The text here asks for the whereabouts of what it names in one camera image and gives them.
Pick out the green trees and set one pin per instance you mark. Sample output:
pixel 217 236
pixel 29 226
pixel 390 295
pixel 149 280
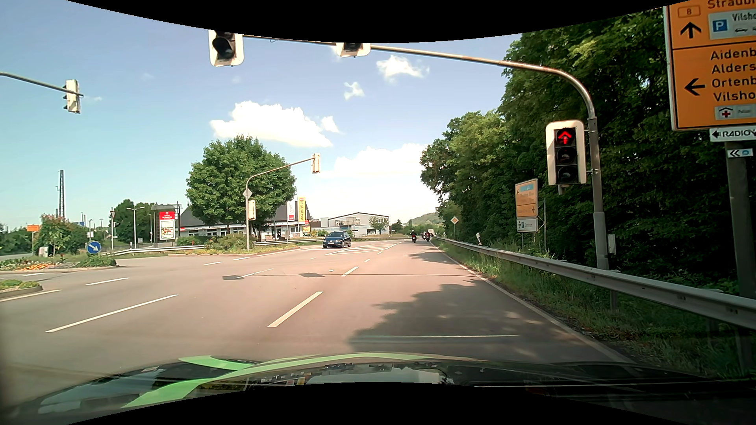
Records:
pixel 56 235

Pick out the kerbed grass traffic island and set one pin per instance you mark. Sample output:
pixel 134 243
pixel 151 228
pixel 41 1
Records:
pixel 16 285

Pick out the lamp post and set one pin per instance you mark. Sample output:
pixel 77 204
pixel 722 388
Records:
pixel 134 227

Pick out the low grey-roofed building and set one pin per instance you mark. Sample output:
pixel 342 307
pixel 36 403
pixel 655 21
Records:
pixel 283 224

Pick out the grey asphalt road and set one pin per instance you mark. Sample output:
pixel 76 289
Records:
pixel 366 295

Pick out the large yellow direction sign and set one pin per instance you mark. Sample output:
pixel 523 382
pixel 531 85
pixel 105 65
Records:
pixel 712 77

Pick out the large round green tree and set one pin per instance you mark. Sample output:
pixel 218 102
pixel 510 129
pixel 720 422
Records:
pixel 236 177

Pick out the car's own bonnet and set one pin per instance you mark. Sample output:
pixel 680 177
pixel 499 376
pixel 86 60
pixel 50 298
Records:
pixel 378 378

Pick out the planted median strip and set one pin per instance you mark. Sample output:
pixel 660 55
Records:
pixel 236 245

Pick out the small yellow direction sign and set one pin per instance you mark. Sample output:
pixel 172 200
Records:
pixel 526 203

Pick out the yellow banner flag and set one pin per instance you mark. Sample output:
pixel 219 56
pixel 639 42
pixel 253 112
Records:
pixel 302 209

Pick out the metal guard rail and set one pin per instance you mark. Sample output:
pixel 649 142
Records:
pixel 620 282

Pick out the low guard rail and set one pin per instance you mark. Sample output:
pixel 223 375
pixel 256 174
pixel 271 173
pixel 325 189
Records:
pixel 153 249

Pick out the kerbed traffic island with plants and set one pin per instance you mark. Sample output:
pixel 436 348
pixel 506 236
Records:
pixel 53 262

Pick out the wood of green trees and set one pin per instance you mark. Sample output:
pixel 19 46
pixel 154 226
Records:
pixel 638 147

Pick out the tall lattice mast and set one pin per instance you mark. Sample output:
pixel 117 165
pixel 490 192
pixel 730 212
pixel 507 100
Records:
pixel 61 195

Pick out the priority road sign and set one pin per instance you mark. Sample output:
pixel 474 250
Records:
pixel 455 223

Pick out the road markings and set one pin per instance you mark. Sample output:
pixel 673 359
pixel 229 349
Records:
pixel 295 308

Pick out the grey hall building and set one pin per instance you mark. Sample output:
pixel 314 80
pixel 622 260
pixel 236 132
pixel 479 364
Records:
pixel 354 223

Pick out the grass verge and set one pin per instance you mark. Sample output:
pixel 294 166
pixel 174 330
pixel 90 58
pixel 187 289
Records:
pixel 590 307

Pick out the round blue arrow sign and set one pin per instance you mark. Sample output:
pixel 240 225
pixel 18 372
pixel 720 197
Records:
pixel 94 248

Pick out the dark blue car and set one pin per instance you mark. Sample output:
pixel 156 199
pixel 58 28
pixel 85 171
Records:
pixel 336 239

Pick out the red and white billboard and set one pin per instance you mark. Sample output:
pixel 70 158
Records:
pixel 167 225

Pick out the orange sign on post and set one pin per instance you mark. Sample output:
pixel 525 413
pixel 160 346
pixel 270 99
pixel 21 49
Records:
pixel 33 231

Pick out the traffic light on bent mast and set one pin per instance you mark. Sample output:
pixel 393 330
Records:
pixel 248 200

